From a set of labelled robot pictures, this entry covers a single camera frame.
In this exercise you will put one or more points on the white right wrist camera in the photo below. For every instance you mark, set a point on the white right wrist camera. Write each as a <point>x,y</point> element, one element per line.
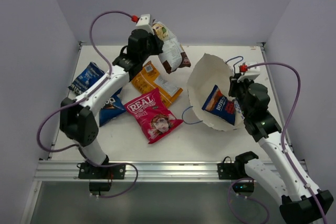
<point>247,71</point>

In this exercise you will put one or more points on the blue Burts crisps bag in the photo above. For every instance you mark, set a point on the blue Burts crisps bag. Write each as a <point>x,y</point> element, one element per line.
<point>219,105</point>

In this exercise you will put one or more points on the orange potato chips bag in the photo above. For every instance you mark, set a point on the orange potato chips bag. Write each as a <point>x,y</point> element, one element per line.
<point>149,79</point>

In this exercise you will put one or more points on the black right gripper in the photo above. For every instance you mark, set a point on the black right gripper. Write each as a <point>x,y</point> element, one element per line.
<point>234,84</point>

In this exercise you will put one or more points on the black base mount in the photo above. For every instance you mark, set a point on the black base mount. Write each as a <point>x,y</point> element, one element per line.
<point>100,178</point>
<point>227,171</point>

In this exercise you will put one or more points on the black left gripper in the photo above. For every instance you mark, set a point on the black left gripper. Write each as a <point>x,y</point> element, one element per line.
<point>156,44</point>

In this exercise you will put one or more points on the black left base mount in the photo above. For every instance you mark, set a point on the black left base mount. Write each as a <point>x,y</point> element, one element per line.
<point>100,178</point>

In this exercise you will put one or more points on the aluminium mounting rail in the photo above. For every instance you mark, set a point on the aluminium mounting rail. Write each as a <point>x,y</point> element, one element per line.
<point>69,171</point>

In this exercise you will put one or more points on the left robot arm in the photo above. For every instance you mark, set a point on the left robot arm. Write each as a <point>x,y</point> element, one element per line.
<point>78,116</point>

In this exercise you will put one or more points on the pink Real crisps bag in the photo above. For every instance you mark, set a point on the pink Real crisps bag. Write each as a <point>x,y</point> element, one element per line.
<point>154,118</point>

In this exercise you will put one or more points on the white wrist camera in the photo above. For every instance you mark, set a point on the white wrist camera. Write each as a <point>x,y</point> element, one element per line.
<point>145,20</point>
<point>247,71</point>

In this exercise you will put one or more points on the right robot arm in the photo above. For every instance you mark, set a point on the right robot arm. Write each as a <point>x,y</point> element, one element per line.
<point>299,198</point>

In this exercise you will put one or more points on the blue checkered paper bag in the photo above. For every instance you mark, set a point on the blue checkered paper bag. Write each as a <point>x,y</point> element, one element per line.
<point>209,72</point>

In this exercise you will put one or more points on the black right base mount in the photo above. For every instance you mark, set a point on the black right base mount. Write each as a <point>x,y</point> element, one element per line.
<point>227,171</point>

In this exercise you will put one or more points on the dark blue popcorn bag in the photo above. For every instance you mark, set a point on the dark blue popcorn bag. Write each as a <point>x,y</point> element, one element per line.
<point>90,75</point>

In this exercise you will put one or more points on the blue Doritos bag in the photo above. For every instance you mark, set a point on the blue Doritos bag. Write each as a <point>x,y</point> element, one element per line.
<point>112,108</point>

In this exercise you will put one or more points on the gold brown snack bag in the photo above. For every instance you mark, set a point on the gold brown snack bag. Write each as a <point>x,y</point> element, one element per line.
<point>173,55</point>

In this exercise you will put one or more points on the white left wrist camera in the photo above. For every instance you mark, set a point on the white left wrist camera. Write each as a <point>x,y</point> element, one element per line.
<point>145,20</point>

